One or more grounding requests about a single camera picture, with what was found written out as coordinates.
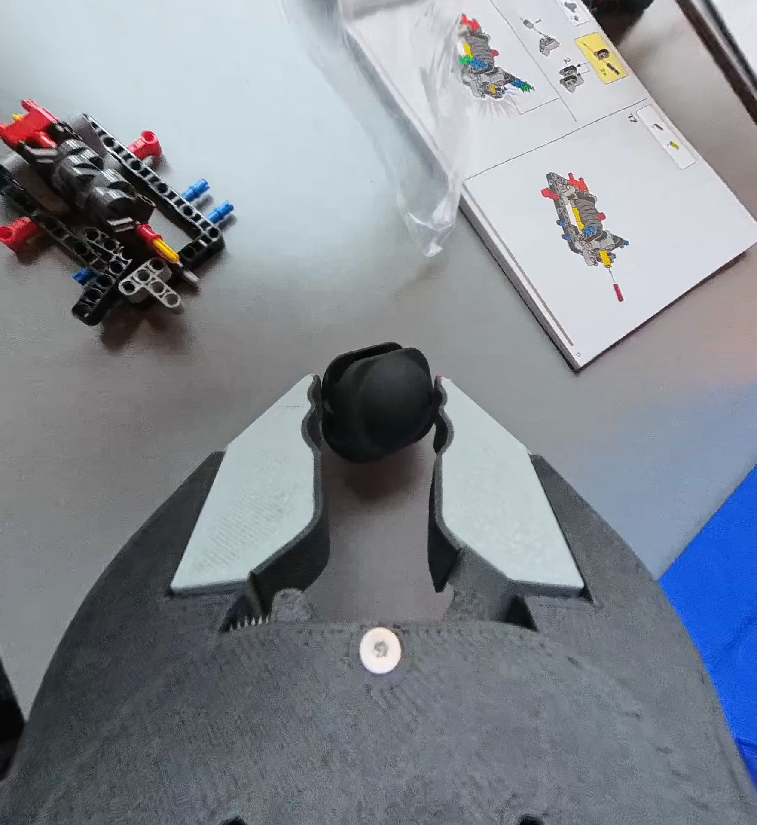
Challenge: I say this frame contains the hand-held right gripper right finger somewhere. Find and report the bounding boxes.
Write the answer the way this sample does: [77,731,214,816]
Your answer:
[427,376,587,597]

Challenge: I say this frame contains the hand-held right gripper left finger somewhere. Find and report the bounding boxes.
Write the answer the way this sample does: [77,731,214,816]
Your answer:
[169,373,333,629]

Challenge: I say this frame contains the black rubber tyre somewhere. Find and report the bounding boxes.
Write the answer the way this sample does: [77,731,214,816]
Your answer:
[319,342,435,464]

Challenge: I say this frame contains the clear zip plastic bag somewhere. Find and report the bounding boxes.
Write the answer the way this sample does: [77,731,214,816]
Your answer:
[301,0,482,259]

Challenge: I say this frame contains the lego engine frame assembly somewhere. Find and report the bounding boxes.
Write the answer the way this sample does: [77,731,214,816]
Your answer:
[0,98,236,327]

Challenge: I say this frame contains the stacked blue plastic bins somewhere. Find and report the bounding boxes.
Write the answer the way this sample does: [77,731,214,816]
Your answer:
[659,422,757,825]

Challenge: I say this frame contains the white instruction booklet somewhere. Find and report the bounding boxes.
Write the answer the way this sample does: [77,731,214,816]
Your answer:
[343,0,757,372]

